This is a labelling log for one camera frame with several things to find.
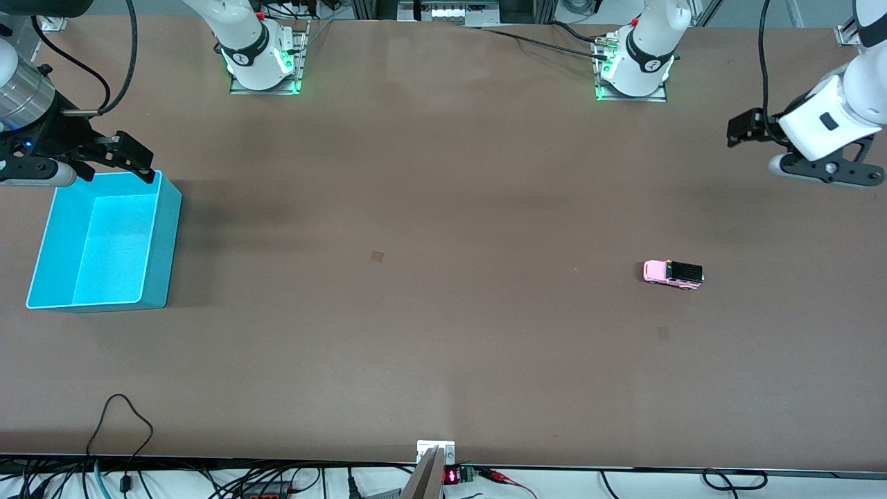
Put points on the green terminal block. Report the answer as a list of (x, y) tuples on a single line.
[(468, 473)]

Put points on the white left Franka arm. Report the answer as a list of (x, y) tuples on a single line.
[(651, 41)]

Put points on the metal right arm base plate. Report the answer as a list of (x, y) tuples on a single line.
[(239, 89)]

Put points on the silver camera mount plate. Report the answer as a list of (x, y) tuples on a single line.
[(435, 447)]

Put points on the turquoise plastic bin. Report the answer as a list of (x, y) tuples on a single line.
[(104, 249)]

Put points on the red LED display module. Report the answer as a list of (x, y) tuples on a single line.
[(450, 476)]

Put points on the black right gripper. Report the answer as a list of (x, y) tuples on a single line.
[(50, 136)]

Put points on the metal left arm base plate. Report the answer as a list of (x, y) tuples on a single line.
[(658, 97)]

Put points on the pink jeep toy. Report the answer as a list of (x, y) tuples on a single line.
[(658, 272)]

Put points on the black power strip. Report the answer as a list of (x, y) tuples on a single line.
[(267, 492)]

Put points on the black box with lit display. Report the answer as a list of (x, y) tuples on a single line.
[(450, 10)]

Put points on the grey metal mount bar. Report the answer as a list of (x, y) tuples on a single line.
[(423, 482)]

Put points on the aluminium frame profile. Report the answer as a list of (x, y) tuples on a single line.
[(847, 34), (52, 23)]

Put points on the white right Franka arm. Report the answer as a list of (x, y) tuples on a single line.
[(242, 34)]

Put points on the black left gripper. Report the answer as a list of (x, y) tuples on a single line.
[(764, 129)]

